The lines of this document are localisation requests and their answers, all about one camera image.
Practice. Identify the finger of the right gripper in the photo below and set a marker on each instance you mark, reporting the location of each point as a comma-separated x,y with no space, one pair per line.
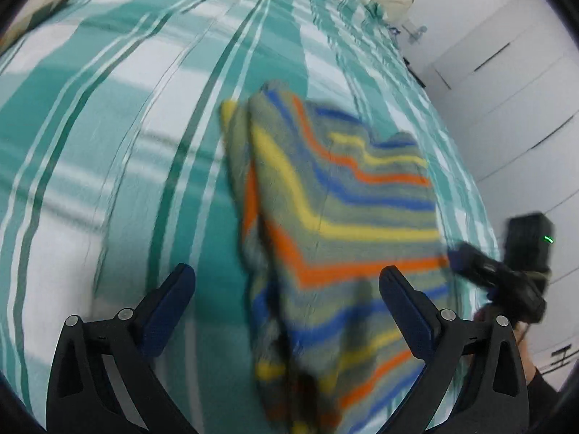
472,264

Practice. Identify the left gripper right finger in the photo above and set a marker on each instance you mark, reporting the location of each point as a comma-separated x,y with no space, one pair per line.
493,397

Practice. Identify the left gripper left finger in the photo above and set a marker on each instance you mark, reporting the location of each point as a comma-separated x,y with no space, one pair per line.
80,396

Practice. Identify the striped knit sweater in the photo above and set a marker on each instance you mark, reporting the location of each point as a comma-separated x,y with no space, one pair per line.
325,205

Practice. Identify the person's hand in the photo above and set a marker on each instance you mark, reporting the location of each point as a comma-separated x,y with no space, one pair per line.
519,331

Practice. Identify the white wardrobe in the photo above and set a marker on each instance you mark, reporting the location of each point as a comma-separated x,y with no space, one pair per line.
508,92

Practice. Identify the dark nightstand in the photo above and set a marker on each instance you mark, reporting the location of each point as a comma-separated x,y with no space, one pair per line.
415,75

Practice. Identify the teal plaid bedspread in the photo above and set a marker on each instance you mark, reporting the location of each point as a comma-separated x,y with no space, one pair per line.
112,171

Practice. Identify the cream striped pillow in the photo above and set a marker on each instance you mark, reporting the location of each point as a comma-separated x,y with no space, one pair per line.
32,14

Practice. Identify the camera box with green led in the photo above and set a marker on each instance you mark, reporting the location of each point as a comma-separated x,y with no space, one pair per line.
529,239

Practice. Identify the wall socket with plug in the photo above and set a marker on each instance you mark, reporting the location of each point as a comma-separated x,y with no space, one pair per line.
415,33

